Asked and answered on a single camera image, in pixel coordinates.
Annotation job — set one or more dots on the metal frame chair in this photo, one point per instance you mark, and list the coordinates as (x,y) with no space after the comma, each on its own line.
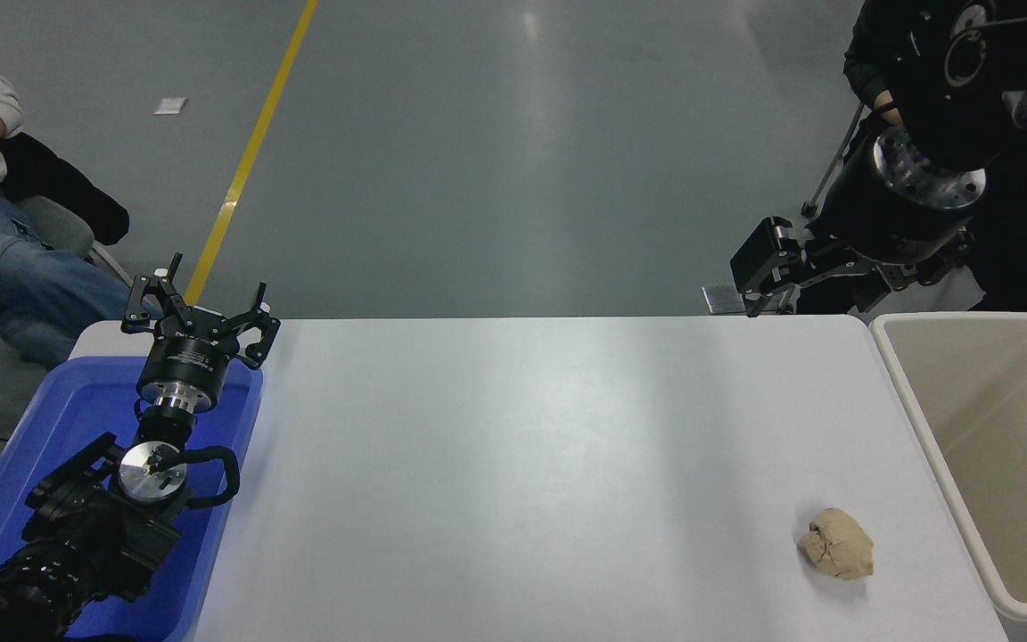
(809,209)

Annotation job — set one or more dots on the blue plastic tray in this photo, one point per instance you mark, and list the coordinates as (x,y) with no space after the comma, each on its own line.
(50,419)

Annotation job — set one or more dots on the large pale plastic bin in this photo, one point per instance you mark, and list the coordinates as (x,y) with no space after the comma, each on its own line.
(1004,428)

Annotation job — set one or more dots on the black jacket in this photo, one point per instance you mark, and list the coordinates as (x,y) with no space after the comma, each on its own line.
(59,183)

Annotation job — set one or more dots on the white paper scrap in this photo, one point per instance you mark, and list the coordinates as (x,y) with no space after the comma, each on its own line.
(170,106)

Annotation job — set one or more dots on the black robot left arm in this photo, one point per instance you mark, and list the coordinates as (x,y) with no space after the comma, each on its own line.
(94,535)

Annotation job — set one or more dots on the tan paper ball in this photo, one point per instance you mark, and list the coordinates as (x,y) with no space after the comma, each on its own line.
(839,546)

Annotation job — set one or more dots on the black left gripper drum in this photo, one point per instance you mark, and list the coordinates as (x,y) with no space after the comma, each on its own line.
(185,357)

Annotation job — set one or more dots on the person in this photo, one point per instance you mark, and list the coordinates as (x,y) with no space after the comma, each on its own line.
(870,45)
(23,285)

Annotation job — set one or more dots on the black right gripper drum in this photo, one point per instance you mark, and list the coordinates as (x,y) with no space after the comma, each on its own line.
(888,223)

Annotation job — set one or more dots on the person's right hand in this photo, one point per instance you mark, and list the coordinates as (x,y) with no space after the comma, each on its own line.
(890,111)

